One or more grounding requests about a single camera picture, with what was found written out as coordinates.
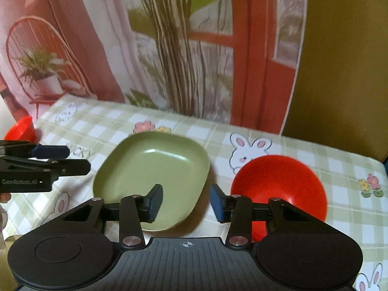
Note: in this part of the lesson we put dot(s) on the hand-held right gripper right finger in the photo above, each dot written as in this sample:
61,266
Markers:
217,203

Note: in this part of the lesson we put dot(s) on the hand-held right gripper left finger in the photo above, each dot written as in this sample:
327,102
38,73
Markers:
155,202

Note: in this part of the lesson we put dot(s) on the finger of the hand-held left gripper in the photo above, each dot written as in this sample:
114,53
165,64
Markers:
50,151
74,167

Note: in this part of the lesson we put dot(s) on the red bowl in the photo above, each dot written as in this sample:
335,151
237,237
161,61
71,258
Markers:
21,128
279,178

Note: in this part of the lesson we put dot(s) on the green plate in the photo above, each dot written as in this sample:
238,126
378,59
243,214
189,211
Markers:
151,163

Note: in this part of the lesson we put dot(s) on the person's left hand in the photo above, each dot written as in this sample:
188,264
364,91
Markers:
4,198

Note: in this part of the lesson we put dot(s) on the checked bunny print tablecloth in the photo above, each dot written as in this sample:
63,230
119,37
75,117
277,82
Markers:
194,133

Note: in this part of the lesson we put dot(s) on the printed backdrop cloth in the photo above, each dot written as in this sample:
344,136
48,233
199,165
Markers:
121,36

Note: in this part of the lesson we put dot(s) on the yellow board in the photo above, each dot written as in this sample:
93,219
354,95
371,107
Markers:
342,66

